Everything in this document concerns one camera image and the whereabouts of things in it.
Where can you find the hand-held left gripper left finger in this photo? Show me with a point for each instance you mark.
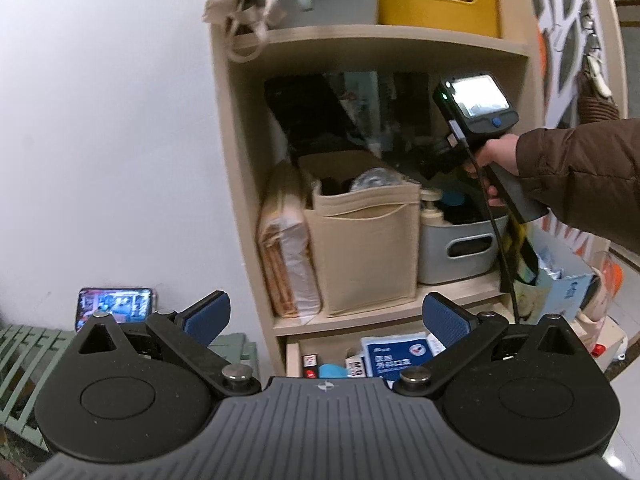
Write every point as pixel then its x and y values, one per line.
pixel 210 312

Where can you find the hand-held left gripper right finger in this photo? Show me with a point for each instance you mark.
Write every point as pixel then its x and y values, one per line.
pixel 445 317

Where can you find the blue-grey plastic basket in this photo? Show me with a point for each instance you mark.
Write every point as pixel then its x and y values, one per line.
pixel 435 260

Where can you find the blue white mask pack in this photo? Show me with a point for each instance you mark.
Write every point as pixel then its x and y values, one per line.
pixel 390 355

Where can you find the light wooden drawer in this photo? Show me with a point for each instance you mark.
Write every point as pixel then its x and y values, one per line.
pixel 292 360

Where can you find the beige felt organizer box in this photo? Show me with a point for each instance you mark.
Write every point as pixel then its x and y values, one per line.
pixel 360 260

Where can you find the blue garbage bag roll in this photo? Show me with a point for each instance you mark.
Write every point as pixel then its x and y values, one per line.
pixel 334 371

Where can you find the beige wooden shelf unit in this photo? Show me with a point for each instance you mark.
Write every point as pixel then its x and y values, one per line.
pixel 350 35

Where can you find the person's right forearm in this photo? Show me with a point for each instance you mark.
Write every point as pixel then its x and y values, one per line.
pixel 575 170

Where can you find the person's right hand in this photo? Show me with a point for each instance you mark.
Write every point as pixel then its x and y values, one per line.
pixel 500 155

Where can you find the orange brown padded envelopes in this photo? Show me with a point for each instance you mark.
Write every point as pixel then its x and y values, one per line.
pixel 275 270

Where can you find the white tree lattice panel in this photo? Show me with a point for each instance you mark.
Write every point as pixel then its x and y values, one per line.
pixel 560 105

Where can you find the mirror pane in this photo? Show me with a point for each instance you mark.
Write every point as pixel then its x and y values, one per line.
pixel 395 110

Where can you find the smartphone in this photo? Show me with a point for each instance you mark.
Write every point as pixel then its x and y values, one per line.
pixel 120 305

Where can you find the black and white slim box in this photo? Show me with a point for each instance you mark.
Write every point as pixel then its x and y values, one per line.
pixel 356 366

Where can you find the blue round container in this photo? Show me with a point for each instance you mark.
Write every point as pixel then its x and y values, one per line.
pixel 452 199

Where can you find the cream pump bottle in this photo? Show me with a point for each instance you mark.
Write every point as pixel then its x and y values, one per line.
pixel 432 215

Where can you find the slim box with red label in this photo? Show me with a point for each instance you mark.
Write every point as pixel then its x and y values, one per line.
pixel 310 362

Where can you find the brown woven hanging basket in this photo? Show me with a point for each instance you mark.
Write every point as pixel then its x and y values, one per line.
pixel 597 110

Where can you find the light blue cardboard box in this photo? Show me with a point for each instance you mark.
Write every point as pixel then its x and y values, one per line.
pixel 570 290

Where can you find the silver bubble wrap pack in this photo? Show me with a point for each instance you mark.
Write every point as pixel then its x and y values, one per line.
pixel 375 180

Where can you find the pale round container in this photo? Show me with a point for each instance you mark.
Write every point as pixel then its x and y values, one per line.
pixel 597 305

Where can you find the white power strip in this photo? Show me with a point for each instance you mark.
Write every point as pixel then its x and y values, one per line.
pixel 610 340

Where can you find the black flat panel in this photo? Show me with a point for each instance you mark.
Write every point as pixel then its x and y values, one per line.
pixel 310 115

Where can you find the orange plastic object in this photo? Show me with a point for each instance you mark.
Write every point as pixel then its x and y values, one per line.
pixel 612 275

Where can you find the green slatted rack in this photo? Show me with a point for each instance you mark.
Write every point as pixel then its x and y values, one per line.
pixel 25 355

